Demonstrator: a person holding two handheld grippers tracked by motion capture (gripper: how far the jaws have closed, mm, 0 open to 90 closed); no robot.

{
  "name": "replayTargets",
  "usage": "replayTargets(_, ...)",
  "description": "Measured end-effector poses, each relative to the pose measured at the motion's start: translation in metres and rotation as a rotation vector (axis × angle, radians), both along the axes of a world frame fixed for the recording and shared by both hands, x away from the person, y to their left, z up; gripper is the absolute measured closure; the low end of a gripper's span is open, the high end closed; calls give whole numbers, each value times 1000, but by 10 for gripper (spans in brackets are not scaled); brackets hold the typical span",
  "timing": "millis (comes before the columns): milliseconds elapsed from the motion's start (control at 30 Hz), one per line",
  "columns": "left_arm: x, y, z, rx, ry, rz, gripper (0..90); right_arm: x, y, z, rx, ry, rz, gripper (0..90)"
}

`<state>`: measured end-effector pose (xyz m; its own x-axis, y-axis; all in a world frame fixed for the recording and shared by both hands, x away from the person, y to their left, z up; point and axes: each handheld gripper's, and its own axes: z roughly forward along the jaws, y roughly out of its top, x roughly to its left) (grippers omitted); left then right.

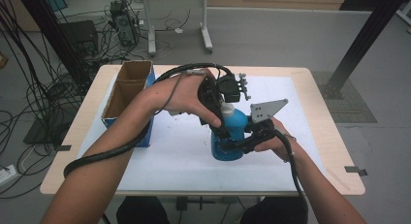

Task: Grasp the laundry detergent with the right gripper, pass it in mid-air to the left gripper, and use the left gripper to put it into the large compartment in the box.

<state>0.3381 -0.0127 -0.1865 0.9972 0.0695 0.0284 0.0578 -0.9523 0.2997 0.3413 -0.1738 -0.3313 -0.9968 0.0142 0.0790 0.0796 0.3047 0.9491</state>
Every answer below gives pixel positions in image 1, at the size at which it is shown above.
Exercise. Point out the blue cardboard box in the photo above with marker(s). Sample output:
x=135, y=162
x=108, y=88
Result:
x=127, y=94

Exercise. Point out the white table mat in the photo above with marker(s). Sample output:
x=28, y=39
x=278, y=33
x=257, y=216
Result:
x=181, y=159

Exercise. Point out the person's right leg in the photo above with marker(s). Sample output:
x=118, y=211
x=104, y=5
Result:
x=271, y=212

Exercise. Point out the white power strip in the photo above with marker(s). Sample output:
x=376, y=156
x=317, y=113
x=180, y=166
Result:
x=7, y=175

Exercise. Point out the person's leg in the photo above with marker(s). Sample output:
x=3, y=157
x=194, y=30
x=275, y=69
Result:
x=142, y=212
x=271, y=212

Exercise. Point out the person's right hand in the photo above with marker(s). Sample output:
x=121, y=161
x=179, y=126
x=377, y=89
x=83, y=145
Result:
x=281, y=141

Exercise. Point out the white desk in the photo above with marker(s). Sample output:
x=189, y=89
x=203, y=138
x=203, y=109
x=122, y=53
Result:
x=205, y=23

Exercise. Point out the white power adapter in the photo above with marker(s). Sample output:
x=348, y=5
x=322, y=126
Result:
x=178, y=30

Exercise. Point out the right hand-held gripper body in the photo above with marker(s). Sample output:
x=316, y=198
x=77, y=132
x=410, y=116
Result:
x=266, y=111

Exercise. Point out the black box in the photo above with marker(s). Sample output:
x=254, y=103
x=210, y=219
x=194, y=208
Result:
x=80, y=36

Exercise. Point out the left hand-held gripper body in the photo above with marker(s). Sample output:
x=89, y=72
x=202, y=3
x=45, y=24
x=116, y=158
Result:
x=211, y=96

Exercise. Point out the black computer tower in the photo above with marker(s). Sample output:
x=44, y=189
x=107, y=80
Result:
x=124, y=23

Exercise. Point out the person's left hand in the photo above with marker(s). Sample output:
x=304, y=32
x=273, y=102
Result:
x=181, y=94

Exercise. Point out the person's left leg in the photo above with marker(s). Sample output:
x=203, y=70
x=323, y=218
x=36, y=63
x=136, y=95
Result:
x=142, y=212

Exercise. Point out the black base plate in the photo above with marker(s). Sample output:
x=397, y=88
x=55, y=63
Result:
x=45, y=130

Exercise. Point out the black metal post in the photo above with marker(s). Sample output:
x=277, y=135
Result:
x=55, y=33
x=365, y=36

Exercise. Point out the grey tape piece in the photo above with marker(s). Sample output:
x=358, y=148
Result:
x=63, y=148
x=354, y=169

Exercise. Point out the blue bottle with white cap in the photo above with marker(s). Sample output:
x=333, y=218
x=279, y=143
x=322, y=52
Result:
x=236, y=123

